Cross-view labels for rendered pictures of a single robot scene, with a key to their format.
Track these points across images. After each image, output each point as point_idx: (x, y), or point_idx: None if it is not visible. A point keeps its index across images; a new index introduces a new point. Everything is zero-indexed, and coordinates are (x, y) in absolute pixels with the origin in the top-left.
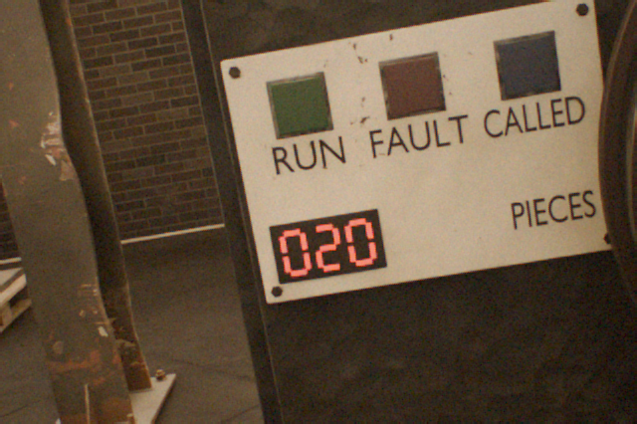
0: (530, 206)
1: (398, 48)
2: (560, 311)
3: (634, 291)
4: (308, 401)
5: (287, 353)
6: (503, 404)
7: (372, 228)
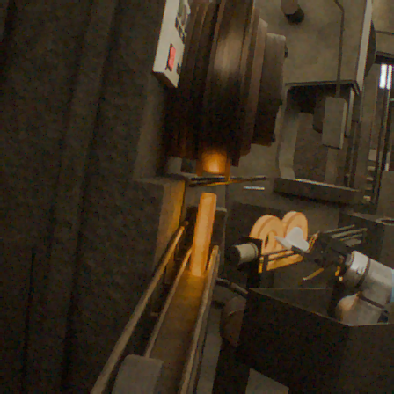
0: (178, 66)
1: (185, 2)
2: (161, 106)
3: (207, 97)
4: (144, 120)
5: (148, 97)
6: (152, 138)
7: (174, 56)
